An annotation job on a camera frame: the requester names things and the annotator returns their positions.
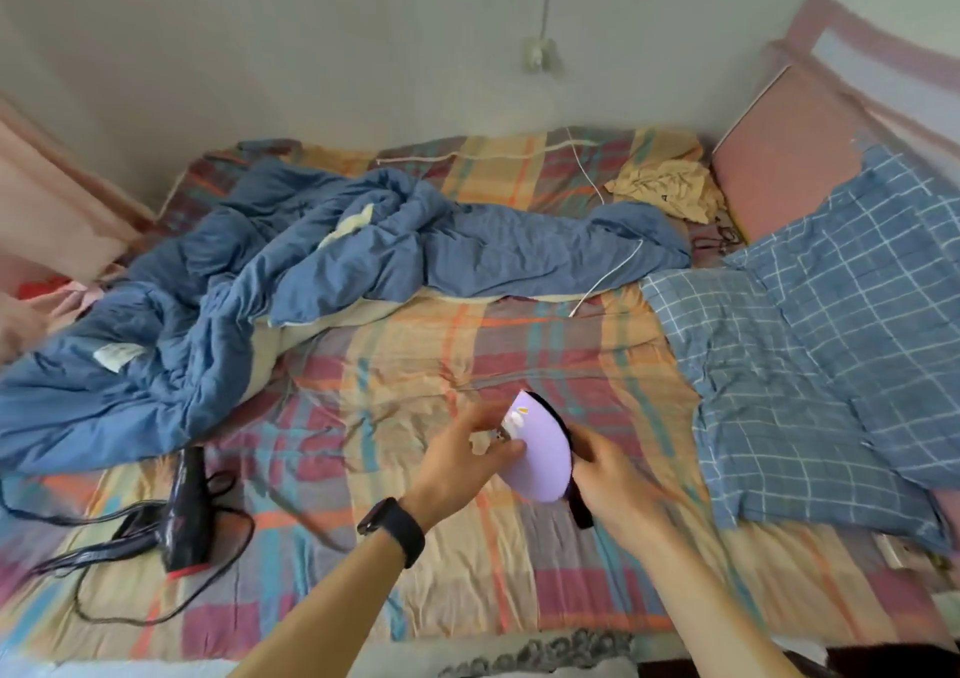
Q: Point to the pink footboard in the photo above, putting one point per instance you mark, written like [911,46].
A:
[60,205]

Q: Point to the black eyeglasses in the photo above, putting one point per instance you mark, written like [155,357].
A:
[716,236]

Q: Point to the white wall socket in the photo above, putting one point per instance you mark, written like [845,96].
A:
[540,53]

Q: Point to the black smartwatch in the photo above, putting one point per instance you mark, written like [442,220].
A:
[394,529]

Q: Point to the pink bed headboard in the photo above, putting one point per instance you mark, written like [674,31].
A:
[780,160]

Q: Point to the person's left hand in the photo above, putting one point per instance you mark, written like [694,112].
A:
[457,467]

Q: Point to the flat blue checked pillow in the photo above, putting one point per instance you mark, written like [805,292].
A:
[750,400]

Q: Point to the blue quilt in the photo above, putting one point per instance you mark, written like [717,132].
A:
[225,287]

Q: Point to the person's right forearm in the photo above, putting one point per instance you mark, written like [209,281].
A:
[712,610]

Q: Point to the person's right hand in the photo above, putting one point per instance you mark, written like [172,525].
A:
[619,494]

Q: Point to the crumpled yellow cloth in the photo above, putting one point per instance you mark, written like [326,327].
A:
[667,190]

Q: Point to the person's left forearm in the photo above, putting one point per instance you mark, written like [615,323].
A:
[322,617]

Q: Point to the purple eye mask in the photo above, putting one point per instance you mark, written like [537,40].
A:
[544,460]

